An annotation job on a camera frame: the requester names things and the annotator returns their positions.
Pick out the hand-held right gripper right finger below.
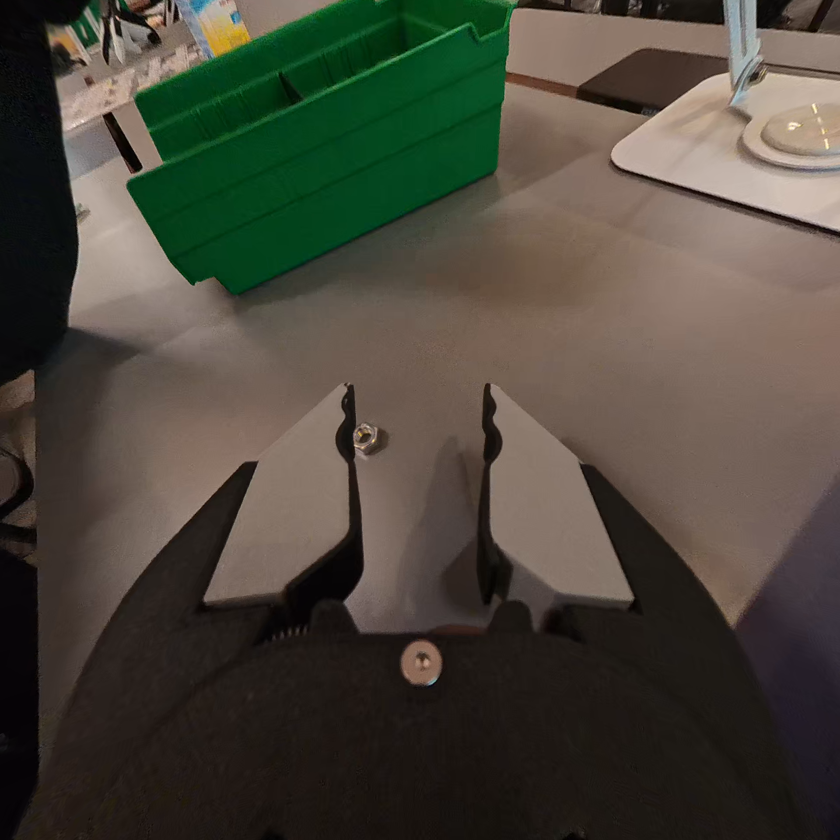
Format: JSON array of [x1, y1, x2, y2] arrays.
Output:
[[477, 384, 635, 632]]

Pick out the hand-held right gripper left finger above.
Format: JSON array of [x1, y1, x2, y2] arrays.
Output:
[[203, 382, 365, 618]]

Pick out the green plastic bin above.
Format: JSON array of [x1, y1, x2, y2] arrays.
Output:
[[126, 0, 519, 296]]

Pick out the person's left forearm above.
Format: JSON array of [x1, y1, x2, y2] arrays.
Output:
[[0, 0, 81, 388]]

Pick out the printed paper strip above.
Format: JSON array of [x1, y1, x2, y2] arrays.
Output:
[[59, 39, 201, 132]]

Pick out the dark desk cable cover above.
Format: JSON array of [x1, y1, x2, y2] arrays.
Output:
[[576, 48, 731, 114]]

